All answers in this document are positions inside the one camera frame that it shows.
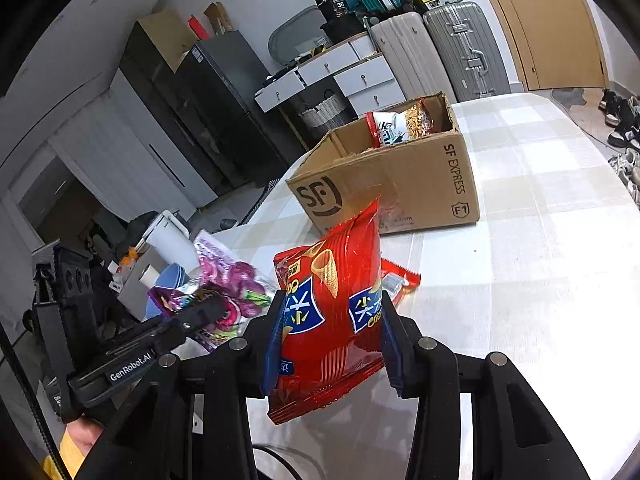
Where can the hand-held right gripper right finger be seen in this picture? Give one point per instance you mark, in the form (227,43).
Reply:
(390,355)

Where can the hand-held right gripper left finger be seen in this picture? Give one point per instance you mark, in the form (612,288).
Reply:
(274,340)

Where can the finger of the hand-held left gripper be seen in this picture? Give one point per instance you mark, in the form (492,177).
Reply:
(200,315)

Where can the purple snack packet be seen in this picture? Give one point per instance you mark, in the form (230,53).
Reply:
(235,280)

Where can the red cone snack bag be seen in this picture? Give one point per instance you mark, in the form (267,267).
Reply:
(330,350)

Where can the dark red snack packet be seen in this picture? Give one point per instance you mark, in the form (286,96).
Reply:
(405,280)

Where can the brown cardboard box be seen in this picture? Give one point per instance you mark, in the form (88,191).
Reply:
(415,185)

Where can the white noodle snack bag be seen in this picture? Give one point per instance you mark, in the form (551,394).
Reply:
(400,125)

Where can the person's left forearm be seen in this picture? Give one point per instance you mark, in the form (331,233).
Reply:
(82,435)

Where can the blue plastic basin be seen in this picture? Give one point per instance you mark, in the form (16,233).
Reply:
(172,275)

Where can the grey box with paper roll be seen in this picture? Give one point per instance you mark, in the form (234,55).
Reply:
(142,285)

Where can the white trash bin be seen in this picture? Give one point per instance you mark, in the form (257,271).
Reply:
(167,240)

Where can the white wardrobe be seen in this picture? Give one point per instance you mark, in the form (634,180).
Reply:
(125,150)

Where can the grey refrigerator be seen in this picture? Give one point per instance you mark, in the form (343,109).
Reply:
(235,110)

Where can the grey wicker basket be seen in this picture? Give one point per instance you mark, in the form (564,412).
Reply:
(325,115)

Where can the white drawer desk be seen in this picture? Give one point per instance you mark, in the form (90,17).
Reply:
(370,80)

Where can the large cardboard box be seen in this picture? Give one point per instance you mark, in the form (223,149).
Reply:
(167,40)

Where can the red paper bag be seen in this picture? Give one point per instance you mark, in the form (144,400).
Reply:
(199,29)

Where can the grey oval tray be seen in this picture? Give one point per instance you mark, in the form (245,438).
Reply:
(292,35)

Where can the small open cardboard box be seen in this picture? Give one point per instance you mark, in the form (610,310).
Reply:
(219,19)

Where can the beige suitcase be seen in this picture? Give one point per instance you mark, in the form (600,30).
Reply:
(410,55)

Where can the silver suitcase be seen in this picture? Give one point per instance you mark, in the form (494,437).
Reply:
(465,50)

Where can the grey floor mat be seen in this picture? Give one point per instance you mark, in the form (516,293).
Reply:
(570,95)

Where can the pile of sneakers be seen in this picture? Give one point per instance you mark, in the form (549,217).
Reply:
(625,130)

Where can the wooden door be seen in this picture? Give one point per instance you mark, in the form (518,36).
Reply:
(550,25)

